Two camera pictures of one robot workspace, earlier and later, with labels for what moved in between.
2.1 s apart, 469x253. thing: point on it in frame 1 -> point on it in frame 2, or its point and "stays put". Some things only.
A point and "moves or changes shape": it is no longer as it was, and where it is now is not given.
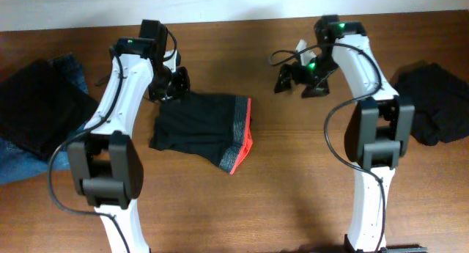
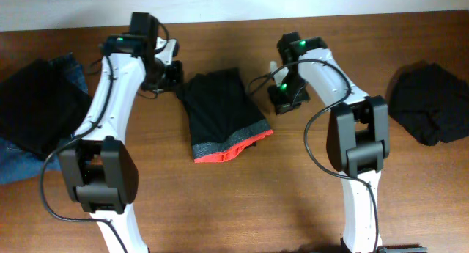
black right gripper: (319, 89) -> (282, 105)
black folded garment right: (441, 103) stays put
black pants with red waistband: (218, 127) moves or changes shape
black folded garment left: (42, 105) stays put
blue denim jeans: (17, 163) stays put
